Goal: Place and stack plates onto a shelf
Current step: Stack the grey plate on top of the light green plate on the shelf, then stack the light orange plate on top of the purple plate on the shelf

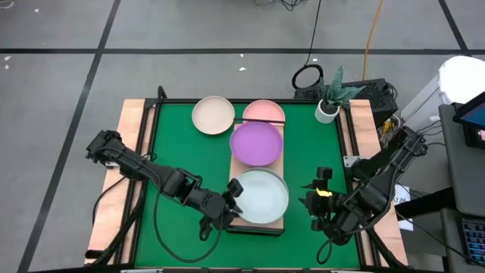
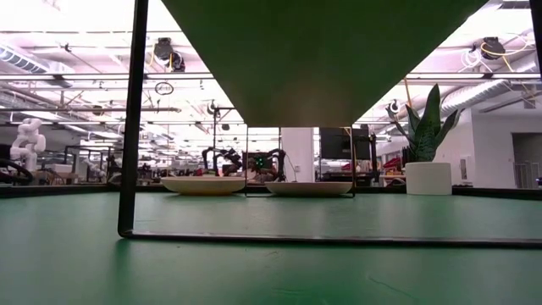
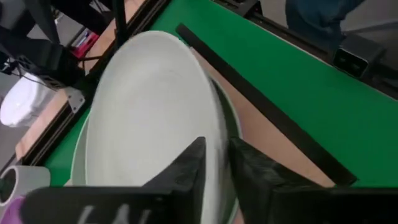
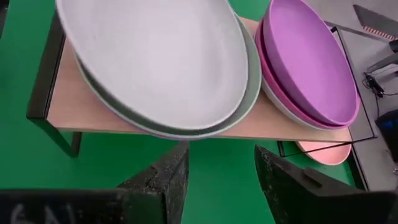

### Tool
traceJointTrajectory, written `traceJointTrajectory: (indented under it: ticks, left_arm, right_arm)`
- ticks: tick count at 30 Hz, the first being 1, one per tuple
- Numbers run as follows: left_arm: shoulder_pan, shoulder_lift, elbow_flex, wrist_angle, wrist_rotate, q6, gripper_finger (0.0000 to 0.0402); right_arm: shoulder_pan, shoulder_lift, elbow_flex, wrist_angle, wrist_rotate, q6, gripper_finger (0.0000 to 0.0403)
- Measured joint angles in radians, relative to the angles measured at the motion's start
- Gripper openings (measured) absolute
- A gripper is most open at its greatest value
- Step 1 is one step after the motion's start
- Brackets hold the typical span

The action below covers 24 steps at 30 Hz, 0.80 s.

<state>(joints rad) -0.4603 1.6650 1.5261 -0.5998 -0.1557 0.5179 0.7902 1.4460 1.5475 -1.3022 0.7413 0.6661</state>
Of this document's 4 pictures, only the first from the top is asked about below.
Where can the black desk leg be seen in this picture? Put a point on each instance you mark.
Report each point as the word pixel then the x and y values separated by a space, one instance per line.
pixel 424 203

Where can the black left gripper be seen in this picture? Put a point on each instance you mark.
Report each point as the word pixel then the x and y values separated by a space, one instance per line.
pixel 212 206

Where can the beige plate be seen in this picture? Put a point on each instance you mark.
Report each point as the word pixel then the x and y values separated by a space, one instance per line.
pixel 213 115

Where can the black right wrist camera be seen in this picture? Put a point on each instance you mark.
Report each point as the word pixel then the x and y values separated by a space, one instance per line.
pixel 325 173

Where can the purple plate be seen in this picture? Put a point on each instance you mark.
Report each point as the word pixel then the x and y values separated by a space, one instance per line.
pixel 256 143

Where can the green table mat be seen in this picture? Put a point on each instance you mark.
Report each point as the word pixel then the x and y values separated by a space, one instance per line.
pixel 182 151

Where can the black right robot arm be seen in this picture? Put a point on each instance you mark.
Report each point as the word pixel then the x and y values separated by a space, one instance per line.
pixel 379 197

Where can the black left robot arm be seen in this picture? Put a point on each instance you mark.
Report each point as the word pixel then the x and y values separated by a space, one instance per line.
pixel 151 172

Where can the pale pink plate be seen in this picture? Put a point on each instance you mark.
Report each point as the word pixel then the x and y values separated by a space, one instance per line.
pixel 264 110

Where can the wooden shelf with black frame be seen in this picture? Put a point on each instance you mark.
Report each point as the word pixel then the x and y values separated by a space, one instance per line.
pixel 235 172

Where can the green snake plant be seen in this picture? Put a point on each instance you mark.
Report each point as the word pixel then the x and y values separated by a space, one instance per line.
pixel 335 91

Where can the grey desk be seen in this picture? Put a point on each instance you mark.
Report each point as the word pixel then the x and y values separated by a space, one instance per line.
pixel 462 170

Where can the white paper sheet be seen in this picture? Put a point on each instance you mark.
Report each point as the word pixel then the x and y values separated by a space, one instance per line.
pixel 402 197

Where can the white plant pot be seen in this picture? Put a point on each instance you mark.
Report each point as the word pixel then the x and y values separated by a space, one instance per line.
pixel 321 115

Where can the backlit keyboard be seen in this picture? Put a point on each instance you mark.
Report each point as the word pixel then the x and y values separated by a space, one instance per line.
pixel 473 239

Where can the black screen with blue display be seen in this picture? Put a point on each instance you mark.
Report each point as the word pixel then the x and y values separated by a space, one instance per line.
pixel 473 117

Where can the light green plate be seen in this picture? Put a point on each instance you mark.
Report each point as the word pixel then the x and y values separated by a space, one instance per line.
pixel 265 197

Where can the black perforated computer case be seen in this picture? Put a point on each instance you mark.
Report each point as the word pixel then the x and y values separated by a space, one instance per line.
pixel 373 98

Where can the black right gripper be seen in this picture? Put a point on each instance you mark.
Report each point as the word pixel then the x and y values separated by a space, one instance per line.
pixel 326 212

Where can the black stand base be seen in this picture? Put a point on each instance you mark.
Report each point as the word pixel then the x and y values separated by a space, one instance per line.
pixel 305 93

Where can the yellow tag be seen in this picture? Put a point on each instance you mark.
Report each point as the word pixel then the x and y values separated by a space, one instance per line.
pixel 324 192

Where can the black table frame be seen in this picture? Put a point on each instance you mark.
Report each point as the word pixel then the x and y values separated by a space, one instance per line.
pixel 182 101

